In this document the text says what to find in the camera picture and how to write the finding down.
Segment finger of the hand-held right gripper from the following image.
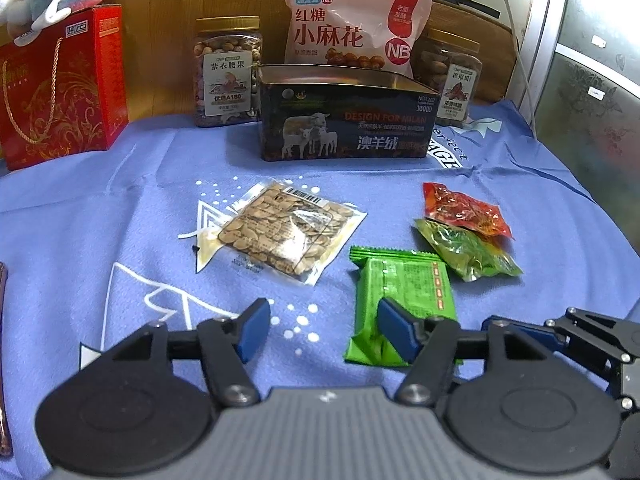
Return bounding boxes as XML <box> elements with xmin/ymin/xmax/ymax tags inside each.
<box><xmin>545</xmin><ymin>307</ymin><xmax>640</xmax><ymax>363</ymax></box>
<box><xmin>482</xmin><ymin>315</ymin><xmax>640</xmax><ymax>428</ymax></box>

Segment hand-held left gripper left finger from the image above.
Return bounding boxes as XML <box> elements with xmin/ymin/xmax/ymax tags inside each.
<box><xmin>97</xmin><ymin>297</ymin><xmax>272</xmax><ymax>407</ymax></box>

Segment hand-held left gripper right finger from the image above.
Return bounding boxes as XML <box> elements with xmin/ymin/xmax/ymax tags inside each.
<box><xmin>376</xmin><ymin>296</ymin><xmax>556</xmax><ymax>407</ymax></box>

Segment bright green snack packet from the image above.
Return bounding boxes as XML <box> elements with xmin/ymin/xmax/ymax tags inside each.
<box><xmin>343</xmin><ymin>245</ymin><xmax>461</xmax><ymax>366</ymax></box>

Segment clear packet of pale seeds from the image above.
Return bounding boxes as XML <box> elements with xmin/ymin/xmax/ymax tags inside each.
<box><xmin>192</xmin><ymin>179</ymin><xmax>367</xmax><ymax>287</ymax></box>

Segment green pickled vegetable packet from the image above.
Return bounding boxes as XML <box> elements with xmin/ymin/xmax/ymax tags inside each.
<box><xmin>412</xmin><ymin>218</ymin><xmax>524</xmax><ymax>283</ymax></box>

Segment red spicy snack packet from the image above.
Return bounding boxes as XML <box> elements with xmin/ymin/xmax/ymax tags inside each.
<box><xmin>422</xmin><ymin>182</ymin><xmax>515</xmax><ymax>240</ymax></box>

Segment dark tin box with sheep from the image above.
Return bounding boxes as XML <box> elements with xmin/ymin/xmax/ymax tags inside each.
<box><xmin>257</xmin><ymin>63</ymin><xmax>436</xmax><ymax>162</ymax></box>

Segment blue printed table cloth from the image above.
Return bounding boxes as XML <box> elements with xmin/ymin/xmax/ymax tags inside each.
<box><xmin>0</xmin><ymin>100</ymin><xmax>640</xmax><ymax>480</ymax></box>

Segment black smartphone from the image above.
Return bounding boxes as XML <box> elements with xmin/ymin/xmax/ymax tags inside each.
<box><xmin>0</xmin><ymin>262</ymin><xmax>14</xmax><ymax>457</ymax></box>

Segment nut jar with red label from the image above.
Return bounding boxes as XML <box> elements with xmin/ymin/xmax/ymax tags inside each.
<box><xmin>413</xmin><ymin>28</ymin><xmax>484</xmax><ymax>129</ymax></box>

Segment nut jar with purple label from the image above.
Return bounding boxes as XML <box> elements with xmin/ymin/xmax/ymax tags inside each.
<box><xmin>193</xmin><ymin>16</ymin><xmax>264</xmax><ymax>129</ymax></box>

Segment brown panel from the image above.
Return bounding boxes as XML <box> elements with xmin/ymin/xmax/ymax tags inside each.
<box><xmin>429</xmin><ymin>0</ymin><xmax>519</xmax><ymax>104</ymax></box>

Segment large pink snack bag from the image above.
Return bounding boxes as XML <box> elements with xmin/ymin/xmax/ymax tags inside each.
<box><xmin>277</xmin><ymin>0</ymin><xmax>434</xmax><ymax>82</ymax></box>

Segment black tape strip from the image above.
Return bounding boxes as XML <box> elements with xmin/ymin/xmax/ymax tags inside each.
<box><xmin>431</xmin><ymin>0</ymin><xmax>502</xmax><ymax>19</ymax></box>

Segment white cable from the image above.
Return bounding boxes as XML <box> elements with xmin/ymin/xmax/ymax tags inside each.
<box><xmin>491</xmin><ymin>0</ymin><xmax>540</xmax><ymax>140</ymax></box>

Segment red gift box with handle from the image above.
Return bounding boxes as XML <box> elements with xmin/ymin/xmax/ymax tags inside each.
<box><xmin>0</xmin><ymin>4</ymin><xmax>131</xmax><ymax>172</ymax></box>

